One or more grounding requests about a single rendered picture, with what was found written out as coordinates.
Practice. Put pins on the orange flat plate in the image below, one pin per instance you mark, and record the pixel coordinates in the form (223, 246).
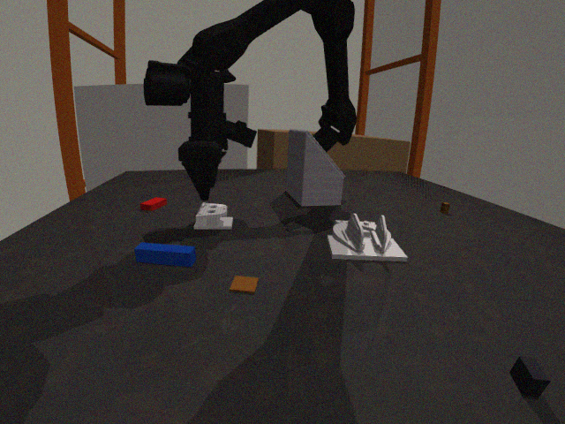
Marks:
(244, 284)

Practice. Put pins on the blue rectangular block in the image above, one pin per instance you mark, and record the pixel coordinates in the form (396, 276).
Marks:
(174, 255)

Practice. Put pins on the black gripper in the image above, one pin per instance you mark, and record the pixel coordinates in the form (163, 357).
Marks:
(202, 153)

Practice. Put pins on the small red block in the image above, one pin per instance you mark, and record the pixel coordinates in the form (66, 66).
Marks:
(153, 204)

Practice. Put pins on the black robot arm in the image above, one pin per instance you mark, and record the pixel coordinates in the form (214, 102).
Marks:
(218, 47)

